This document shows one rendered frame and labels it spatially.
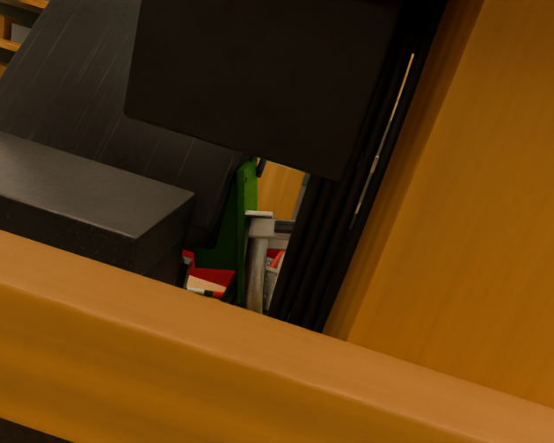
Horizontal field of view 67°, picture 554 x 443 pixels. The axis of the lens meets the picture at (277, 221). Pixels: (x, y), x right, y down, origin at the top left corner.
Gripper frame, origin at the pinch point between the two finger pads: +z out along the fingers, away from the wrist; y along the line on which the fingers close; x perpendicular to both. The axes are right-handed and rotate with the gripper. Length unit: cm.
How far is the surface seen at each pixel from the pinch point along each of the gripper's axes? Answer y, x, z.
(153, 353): 34.2, 23.5, 1.1
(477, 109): 39.3, 11.3, -14.3
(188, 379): 33.2, 24.4, -0.7
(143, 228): 20.9, 10.2, 9.9
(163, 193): 13.5, 1.9, 12.3
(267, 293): -13.5, 4.7, 1.8
